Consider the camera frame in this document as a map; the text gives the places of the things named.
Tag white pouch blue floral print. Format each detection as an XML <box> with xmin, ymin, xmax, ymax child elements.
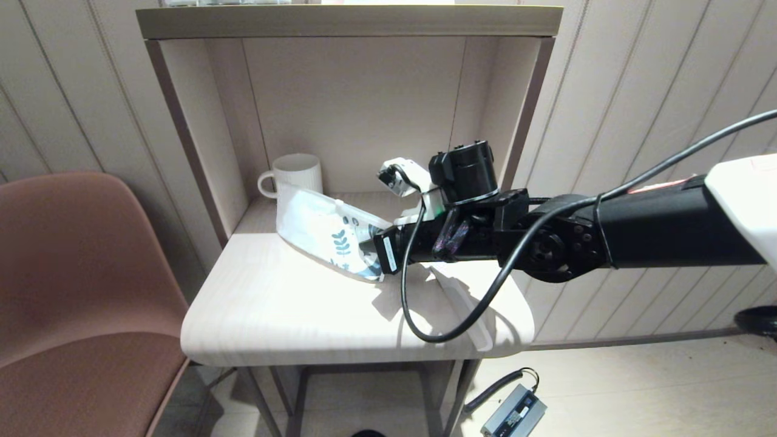
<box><xmin>276</xmin><ymin>184</ymin><xmax>394</xmax><ymax>283</ymax></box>

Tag white plastic comb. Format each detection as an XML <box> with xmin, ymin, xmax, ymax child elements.
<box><xmin>434</xmin><ymin>265</ymin><xmax>494</xmax><ymax>353</ymax></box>

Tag white ribbed mug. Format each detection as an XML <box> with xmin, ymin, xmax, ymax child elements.
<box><xmin>257</xmin><ymin>154</ymin><xmax>322</xmax><ymax>200</ymax></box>

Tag light wood shelf table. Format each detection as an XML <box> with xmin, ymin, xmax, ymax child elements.
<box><xmin>135</xmin><ymin>5</ymin><xmax>564</xmax><ymax>437</ymax></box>

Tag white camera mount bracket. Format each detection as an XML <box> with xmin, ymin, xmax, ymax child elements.
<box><xmin>395</xmin><ymin>179</ymin><xmax>447</xmax><ymax>226</ymax></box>

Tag smooth black camera cable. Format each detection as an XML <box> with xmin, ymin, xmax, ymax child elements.
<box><xmin>388</xmin><ymin>109</ymin><xmax>777</xmax><ymax>344</ymax></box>

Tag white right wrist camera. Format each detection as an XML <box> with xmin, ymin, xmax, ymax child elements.
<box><xmin>378</xmin><ymin>158</ymin><xmax>435</xmax><ymax>198</ymax></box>

